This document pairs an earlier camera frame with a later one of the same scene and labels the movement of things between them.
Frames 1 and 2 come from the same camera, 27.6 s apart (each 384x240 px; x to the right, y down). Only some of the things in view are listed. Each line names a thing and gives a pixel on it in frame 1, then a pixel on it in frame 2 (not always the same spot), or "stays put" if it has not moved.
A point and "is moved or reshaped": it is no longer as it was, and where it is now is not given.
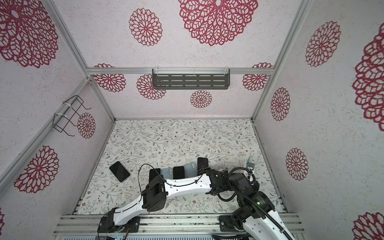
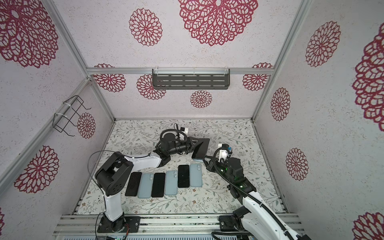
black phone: [178, 172] is moved or reshaped
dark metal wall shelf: [190, 78] stays put
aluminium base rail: [161, 224] stays put
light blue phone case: [190, 169] → [171, 182]
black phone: [202, 161] → [183, 176]
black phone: [119, 171] is moved or reshaped
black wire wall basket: [66, 111] stays put
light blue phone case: [167, 173] → [146, 185]
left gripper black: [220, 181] → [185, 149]
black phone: [153, 174] → [133, 184]
